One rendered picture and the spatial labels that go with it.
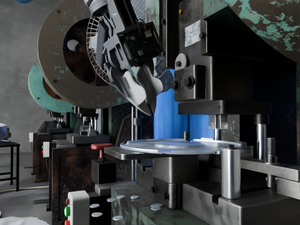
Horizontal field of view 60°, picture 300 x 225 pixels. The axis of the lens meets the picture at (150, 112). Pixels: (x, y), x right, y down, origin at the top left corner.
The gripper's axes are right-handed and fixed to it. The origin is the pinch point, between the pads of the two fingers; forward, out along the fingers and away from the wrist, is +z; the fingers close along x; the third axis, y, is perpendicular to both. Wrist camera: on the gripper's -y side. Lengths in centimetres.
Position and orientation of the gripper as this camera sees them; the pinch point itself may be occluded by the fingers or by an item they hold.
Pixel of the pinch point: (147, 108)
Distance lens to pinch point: 49.5
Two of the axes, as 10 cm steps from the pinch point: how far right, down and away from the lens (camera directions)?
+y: 4.7, -0.2, -8.8
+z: 3.8, 9.1, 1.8
